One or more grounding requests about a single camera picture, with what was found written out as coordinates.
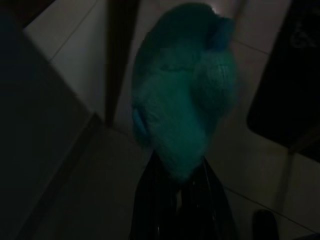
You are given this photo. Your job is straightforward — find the teal fluffy plush keychain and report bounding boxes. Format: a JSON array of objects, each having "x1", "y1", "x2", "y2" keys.
[{"x1": 131, "y1": 1, "x2": 239, "y2": 185}]

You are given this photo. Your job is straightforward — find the dark cabinet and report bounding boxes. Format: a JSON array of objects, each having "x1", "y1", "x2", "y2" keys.
[{"x1": 0, "y1": 9, "x2": 103, "y2": 240}]

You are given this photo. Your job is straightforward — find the black floor mat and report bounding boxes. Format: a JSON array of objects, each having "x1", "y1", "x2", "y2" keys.
[{"x1": 246, "y1": 0, "x2": 320, "y2": 157}]

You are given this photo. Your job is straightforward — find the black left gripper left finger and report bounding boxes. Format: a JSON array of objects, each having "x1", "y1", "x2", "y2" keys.
[{"x1": 131, "y1": 149, "x2": 182, "y2": 240}]

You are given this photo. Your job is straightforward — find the black robot foot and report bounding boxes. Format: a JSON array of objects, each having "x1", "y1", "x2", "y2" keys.
[{"x1": 251, "y1": 209, "x2": 280, "y2": 240}]

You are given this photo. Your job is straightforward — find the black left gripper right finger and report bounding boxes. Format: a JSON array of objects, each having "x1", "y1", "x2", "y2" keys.
[{"x1": 180, "y1": 157, "x2": 238, "y2": 240}]

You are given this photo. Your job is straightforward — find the dark wooden furniture leg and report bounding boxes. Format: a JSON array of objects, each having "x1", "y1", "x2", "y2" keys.
[{"x1": 103, "y1": 0, "x2": 141, "y2": 128}]

